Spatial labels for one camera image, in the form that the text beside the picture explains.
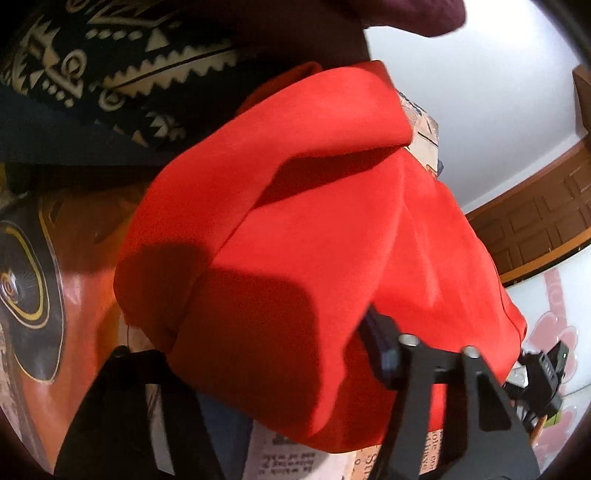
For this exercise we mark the white panel with pink flowers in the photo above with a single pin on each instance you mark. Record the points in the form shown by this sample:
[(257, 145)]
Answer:
[(554, 304)]

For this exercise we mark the printed orange bedsheet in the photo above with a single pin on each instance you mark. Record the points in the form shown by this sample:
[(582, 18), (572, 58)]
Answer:
[(286, 457)]

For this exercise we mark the blue denim cloth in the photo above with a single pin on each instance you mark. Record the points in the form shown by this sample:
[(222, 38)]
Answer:
[(226, 434)]

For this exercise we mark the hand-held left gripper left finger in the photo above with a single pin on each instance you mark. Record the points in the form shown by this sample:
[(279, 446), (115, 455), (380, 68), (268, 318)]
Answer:
[(124, 387)]

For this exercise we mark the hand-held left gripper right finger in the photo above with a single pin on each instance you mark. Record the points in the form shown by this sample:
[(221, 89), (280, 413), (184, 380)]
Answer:
[(377, 344)]

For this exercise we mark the orange black printed cloth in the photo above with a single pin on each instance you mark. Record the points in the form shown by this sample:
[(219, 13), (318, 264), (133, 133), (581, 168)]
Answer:
[(87, 258)]

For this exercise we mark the black patterned cloth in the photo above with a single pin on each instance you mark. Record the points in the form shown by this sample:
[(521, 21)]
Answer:
[(92, 60)]

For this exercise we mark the brown wooden panelled door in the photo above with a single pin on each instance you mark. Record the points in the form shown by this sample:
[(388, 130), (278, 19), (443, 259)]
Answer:
[(535, 217)]

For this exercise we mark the red garment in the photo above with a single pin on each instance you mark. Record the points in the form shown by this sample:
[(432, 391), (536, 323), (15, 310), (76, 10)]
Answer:
[(300, 230)]

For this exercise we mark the maroon cloth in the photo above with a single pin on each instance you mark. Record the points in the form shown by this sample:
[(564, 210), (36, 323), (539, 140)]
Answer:
[(369, 23)]

